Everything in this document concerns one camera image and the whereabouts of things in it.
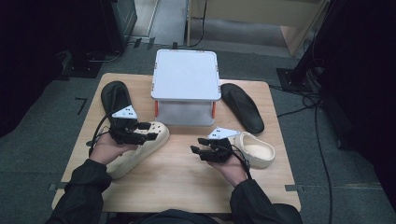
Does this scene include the black floor cable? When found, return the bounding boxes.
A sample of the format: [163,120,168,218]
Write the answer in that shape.
[268,83,334,224]

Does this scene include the cream clog shoe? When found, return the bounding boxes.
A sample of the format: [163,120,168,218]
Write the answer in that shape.
[233,131,276,170]
[106,120,171,181]

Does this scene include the black hanging cable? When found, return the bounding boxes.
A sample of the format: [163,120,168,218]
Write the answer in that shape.
[188,0,208,49]

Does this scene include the right hand-held gripper cable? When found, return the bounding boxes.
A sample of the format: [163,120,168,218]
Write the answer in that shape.
[228,144,253,181]

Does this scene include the person's left hand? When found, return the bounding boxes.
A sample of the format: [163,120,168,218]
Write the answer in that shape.
[90,133,138,166]

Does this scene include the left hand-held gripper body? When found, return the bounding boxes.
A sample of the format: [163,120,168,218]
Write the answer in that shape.
[108,105,148,146]

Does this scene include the person's right hand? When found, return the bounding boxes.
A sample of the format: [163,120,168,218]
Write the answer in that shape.
[206,155,248,188]

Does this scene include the person's torso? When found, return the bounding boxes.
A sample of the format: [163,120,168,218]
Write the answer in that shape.
[106,208,234,224]

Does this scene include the left hand-held gripper cable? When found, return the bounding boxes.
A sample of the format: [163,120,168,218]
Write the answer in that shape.
[87,111,118,157]

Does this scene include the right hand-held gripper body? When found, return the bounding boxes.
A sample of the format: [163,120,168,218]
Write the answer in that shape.
[200,126,241,163]

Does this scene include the black stand base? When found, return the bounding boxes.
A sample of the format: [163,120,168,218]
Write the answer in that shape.
[276,66,316,93]
[60,50,124,79]

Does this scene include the hand-held gripper cable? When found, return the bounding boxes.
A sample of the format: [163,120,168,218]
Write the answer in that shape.
[228,144,253,181]
[87,111,118,157]

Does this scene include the wooden cabinet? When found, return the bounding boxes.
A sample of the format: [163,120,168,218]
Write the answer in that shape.
[186,0,332,58]

